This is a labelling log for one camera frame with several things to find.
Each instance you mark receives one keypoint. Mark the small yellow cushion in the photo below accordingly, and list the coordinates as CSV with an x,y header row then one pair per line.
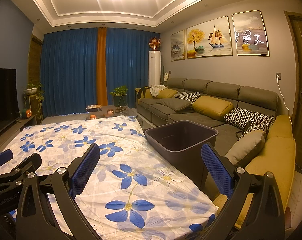
x,y
166,94

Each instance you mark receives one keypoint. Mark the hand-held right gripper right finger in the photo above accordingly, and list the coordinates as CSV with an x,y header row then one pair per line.
x,y
217,170

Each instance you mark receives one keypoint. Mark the small figurine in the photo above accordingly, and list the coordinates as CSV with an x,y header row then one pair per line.
x,y
110,112

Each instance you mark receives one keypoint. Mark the flat printed box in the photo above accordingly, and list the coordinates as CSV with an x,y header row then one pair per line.
x,y
93,108

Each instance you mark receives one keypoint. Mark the small framed painting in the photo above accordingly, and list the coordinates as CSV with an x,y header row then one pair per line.
x,y
178,45

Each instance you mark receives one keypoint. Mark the white cloth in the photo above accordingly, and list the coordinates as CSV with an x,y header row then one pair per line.
x,y
157,90

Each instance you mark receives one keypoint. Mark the framed sailboat painting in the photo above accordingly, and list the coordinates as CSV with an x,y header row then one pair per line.
x,y
208,37

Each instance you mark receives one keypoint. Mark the grey trash bin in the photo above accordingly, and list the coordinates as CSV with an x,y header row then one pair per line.
x,y
181,136

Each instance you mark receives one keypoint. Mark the grey and yellow sofa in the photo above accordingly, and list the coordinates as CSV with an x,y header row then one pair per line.
x,y
181,117

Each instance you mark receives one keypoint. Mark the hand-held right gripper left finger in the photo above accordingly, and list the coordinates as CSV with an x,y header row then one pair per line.
x,y
87,165

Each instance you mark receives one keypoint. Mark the trailing potted plant on stand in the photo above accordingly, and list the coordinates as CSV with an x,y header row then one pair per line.
x,y
34,91

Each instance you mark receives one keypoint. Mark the grey television cabinet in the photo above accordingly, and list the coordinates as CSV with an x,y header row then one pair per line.
x,y
18,125

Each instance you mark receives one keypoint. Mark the black garment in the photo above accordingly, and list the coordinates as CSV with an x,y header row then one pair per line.
x,y
142,93

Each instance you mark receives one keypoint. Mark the wooden partition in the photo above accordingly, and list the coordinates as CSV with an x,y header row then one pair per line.
x,y
35,60

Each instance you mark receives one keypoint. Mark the green potted plant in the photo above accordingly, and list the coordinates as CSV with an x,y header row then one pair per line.
x,y
119,95

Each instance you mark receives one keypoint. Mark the orange flower decoration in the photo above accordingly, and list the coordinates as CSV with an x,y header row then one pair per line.
x,y
154,43

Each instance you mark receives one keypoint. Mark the orange curtain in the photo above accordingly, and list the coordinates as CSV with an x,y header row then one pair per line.
x,y
102,67

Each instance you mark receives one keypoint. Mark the blue curtain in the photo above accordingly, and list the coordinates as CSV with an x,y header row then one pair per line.
x,y
131,65
70,75

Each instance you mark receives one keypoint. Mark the beige and houndstooth cushion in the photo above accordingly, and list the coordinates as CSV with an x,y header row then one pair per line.
x,y
246,146

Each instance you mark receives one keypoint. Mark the framed painting with light glare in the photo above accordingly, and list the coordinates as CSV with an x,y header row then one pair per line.
x,y
251,33

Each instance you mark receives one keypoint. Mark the flat screen television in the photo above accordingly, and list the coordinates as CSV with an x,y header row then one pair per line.
x,y
2,102

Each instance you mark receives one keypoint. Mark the grey cushion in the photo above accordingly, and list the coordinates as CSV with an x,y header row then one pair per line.
x,y
173,104

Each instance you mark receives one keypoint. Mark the dark glass bowl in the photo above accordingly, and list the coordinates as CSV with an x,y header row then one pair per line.
x,y
121,109

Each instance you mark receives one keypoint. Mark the blue floral bed sheet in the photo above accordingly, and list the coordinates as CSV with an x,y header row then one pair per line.
x,y
121,160

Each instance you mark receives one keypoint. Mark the small houndstooth cushion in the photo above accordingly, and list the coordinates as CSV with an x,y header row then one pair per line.
x,y
188,96

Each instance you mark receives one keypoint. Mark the grey coffee table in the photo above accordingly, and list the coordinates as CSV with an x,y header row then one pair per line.
x,y
78,116

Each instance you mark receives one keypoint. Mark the small orange device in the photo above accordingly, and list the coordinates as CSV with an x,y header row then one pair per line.
x,y
25,114

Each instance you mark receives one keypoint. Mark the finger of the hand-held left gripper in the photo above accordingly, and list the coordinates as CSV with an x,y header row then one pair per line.
x,y
3,156
28,163

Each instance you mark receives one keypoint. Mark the black bag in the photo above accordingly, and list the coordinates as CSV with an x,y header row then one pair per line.
x,y
246,128

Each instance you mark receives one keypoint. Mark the white standing air conditioner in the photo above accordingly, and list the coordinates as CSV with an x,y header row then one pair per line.
x,y
154,67

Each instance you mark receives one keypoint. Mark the large yellow cushion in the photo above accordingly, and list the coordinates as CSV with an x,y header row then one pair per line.
x,y
212,107

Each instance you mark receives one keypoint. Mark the wall socket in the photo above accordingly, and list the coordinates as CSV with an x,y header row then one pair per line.
x,y
278,76

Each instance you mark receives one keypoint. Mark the large houndstooth cushion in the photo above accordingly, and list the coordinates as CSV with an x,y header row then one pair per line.
x,y
248,117

